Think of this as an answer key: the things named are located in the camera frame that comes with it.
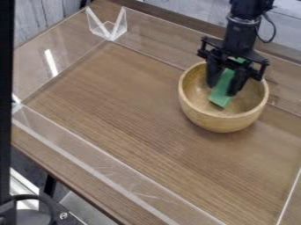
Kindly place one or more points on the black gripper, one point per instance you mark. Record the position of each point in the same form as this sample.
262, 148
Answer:
220, 58

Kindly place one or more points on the green rectangular block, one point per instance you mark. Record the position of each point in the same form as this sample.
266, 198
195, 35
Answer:
219, 96

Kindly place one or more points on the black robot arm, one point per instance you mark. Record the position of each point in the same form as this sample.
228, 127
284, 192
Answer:
233, 52

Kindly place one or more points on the wooden bowl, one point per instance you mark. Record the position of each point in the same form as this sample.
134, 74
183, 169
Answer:
243, 111

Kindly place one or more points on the black table leg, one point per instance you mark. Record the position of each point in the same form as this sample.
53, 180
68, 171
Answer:
50, 185

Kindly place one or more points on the clear acrylic corner bracket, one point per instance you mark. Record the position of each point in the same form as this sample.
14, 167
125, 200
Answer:
108, 30

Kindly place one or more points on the clear acrylic tray wall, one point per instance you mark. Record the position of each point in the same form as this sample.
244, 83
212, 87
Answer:
130, 197

